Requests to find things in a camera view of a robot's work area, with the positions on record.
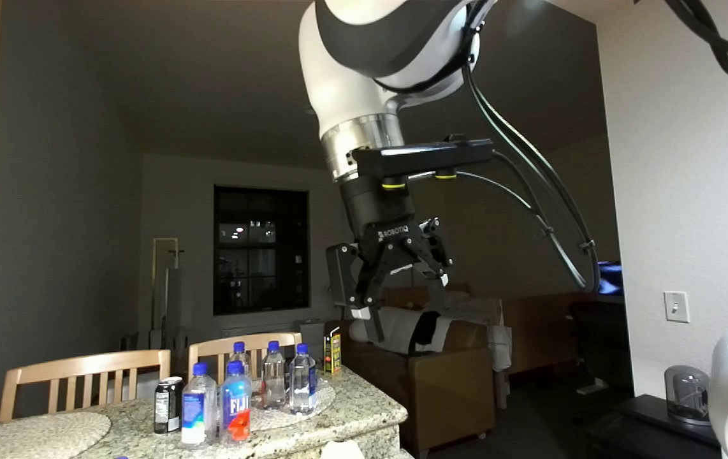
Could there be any black drink can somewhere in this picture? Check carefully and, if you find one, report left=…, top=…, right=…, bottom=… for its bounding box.
left=153, top=376, right=185, bottom=435

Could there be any white black cloth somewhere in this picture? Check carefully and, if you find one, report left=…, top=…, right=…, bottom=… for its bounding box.
left=347, top=305, right=514, bottom=374

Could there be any wall light switch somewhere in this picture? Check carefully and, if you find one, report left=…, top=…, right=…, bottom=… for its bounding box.
left=663, top=291, right=690, bottom=324

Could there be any folded ironing board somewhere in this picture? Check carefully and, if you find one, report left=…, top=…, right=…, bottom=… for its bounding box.
left=149, top=237, right=185, bottom=353

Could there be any dark window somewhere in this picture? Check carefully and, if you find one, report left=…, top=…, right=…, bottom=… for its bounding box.
left=213, top=185, right=311, bottom=317

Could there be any grey glass jar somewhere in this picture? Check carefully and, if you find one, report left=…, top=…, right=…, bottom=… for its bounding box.
left=664, top=365, right=712, bottom=426

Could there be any black tray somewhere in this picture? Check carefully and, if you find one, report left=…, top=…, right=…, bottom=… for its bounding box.
left=611, top=393, right=722, bottom=448

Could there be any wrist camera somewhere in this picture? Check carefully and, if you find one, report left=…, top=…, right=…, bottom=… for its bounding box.
left=352, top=135, right=495, bottom=191

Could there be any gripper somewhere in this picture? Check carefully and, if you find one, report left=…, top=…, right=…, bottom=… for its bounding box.
left=326, top=176, right=455, bottom=344

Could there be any dark office chair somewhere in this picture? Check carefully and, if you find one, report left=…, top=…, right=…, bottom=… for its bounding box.
left=568, top=298, right=635, bottom=399

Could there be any wooden desk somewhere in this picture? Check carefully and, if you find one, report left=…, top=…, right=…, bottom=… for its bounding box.
left=503, top=291, right=625, bottom=378

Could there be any yellow carton box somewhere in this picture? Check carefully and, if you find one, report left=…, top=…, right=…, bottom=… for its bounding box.
left=323, top=326, right=342, bottom=375

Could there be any water bottle blue white label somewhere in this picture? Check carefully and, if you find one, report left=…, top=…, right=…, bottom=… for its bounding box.
left=180, top=361, right=218, bottom=446

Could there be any water bottle blue red label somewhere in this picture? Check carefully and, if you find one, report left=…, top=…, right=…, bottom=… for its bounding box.
left=219, top=360, right=253, bottom=445

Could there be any monitor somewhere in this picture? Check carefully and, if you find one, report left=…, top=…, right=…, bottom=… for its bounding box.
left=596, top=261, right=625, bottom=296

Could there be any clear water bottle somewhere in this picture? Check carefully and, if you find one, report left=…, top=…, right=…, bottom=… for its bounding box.
left=261, top=340, right=287, bottom=410
left=228, top=341, right=252, bottom=382
left=289, top=343, right=318, bottom=416

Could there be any brown sofa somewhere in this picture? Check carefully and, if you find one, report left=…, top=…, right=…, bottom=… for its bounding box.
left=340, top=284, right=513, bottom=458

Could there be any woven beige placemat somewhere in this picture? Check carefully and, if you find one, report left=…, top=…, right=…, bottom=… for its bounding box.
left=248, top=376, right=337, bottom=432
left=0, top=411, right=112, bottom=459

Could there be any wooden chair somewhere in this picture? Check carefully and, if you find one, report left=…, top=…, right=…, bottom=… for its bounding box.
left=187, top=331, right=303, bottom=385
left=0, top=349, right=172, bottom=423

